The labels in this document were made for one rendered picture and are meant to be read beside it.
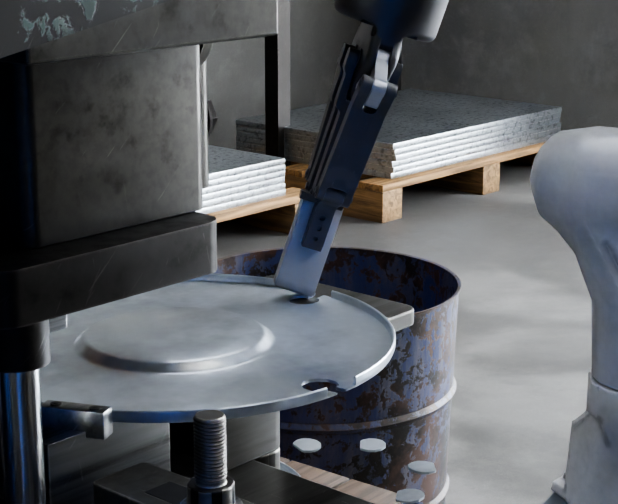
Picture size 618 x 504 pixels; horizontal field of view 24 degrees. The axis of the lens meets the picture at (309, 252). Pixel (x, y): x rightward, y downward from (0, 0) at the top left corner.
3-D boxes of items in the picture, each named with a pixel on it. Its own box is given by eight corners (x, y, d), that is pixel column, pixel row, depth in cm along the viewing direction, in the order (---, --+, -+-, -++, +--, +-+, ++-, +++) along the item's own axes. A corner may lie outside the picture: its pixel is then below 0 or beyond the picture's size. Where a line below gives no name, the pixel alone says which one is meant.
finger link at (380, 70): (401, 33, 101) (414, 40, 96) (376, 104, 102) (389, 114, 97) (368, 22, 101) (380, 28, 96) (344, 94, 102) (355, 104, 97)
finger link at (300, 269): (343, 205, 105) (344, 208, 104) (312, 295, 106) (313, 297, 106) (303, 193, 104) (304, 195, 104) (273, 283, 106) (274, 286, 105)
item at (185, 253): (15, 252, 97) (11, 171, 96) (229, 310, 84) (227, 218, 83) (-206, 304, 86) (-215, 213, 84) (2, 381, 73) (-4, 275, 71)
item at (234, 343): (162, 466, 76) (162, 452, 76) (-141, 349, 95) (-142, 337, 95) (482, 338, 97) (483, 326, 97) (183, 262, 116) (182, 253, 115)
